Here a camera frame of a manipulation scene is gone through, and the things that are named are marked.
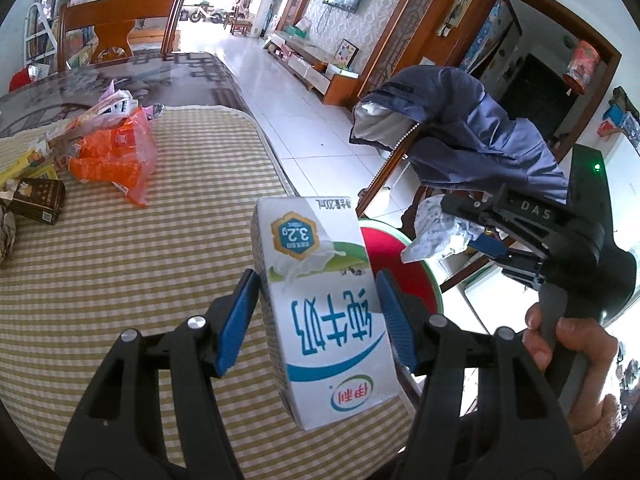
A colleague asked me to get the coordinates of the framed picture on cabinet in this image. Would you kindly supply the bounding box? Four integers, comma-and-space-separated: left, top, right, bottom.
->
334, 39, 359, 68

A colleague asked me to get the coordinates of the brown cigarette pack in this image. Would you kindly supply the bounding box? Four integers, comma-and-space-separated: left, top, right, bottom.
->
1, 178, 66, 226

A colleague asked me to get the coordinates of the yellow medicine box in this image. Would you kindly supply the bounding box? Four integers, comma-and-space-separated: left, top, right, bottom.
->
1, 139, 58, 188

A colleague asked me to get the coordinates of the beige checkered tablecloth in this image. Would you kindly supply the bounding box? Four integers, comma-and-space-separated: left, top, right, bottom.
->
1, 106, 411, 479

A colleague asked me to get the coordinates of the orange red plastic bag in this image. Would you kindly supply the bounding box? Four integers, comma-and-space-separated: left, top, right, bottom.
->
67, 107, 157, 207

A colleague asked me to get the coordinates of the pink plastic wrapper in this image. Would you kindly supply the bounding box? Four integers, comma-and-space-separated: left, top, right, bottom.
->
67, 80, 164, 132

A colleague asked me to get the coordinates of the right hand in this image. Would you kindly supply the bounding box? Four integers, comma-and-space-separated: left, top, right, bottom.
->
522, 302, 622, 435

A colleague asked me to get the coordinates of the white blue milk carton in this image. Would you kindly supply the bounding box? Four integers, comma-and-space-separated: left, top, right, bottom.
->
250, 196, 398, 431

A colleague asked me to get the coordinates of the wooden tv cabinet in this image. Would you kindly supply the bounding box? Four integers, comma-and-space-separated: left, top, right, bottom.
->
264, 30, 359, 108

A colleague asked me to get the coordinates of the red round stool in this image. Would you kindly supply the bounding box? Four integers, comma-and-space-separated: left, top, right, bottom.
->
359, 219, 444, 314

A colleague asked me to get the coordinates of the wooden chair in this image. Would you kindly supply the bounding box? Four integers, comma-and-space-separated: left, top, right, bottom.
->
56, 0, 184, 73

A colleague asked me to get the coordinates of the navy blue jacket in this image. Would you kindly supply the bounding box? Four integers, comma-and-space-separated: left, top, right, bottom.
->
349, 65, 568, 204

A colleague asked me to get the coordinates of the white bookshelf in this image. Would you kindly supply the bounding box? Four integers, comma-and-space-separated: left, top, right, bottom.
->
23, 0, 94, 73

